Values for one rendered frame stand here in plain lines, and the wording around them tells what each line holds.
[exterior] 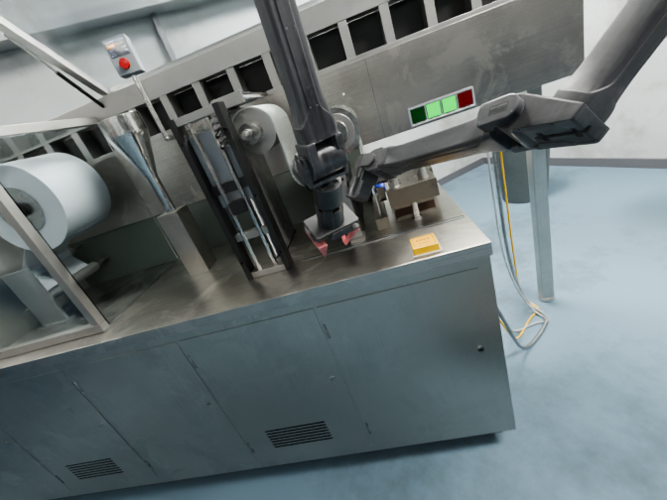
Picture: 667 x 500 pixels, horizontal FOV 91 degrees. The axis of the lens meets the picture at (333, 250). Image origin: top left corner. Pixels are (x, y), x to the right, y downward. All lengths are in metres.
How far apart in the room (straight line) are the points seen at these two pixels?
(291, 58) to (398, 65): 0.90
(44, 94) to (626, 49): 3.25
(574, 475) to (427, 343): 0.69
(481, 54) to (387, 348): 1.10
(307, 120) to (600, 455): 1.45
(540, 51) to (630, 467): 1.45
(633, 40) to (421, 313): 0.74
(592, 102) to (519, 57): 0.98
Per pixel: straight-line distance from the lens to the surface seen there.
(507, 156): 3.23
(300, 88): 0.55
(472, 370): 1.23
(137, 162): 1.40
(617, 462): 1.61
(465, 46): 1.46
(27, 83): 3.36
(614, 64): 0.58
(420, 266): 0.91
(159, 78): 1.61
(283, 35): 0.56
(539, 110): 0.58
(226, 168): 1.07
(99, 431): 1.79
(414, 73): 1.42
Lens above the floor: 1.35
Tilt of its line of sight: 24 degrees down
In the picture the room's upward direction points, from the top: 20 degrees counter-clockwise
